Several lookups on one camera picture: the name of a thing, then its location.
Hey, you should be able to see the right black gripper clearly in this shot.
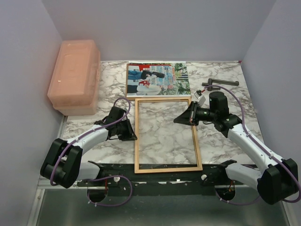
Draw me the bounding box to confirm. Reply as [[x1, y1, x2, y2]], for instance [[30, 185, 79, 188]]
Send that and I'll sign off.
[[174, 101, 217, 127]]

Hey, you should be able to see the clear acrylic glass sheet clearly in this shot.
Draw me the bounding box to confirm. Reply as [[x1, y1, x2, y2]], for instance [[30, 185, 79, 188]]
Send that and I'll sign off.
[[138, 101, 197, 169]]

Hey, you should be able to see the brown wooden picture frame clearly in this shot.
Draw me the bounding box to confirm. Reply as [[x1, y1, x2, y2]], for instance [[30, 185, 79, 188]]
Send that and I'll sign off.
[[134, 97, 203, 174]]

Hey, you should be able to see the photo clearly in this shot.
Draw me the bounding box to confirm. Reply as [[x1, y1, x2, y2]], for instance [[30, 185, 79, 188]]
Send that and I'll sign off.
[[126, 61, 191, 99]]

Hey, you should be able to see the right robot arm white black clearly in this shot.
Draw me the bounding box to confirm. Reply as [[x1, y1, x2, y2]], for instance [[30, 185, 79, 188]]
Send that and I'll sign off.
[[174, 91, 301, 205]]

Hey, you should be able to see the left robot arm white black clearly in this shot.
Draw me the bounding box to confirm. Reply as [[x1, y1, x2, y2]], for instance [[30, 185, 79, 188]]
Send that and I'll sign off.
[[40, 106, 137, 188]]

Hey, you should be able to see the pink plastic storage box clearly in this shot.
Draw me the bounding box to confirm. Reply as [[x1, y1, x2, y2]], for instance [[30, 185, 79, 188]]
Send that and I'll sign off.
[[48, 40, 101, 116]]

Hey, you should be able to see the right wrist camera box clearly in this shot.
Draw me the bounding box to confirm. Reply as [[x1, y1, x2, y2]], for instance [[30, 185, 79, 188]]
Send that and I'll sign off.
[[194, 90, 206, 106]]

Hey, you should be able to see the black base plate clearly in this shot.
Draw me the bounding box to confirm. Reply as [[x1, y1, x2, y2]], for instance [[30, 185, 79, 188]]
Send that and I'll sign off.
[[77, 162, 245, 196]]

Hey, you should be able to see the aluminium rail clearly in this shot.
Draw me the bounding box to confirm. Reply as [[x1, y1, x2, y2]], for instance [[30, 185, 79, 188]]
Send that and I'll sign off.
[[37, 177, 64, 189]]

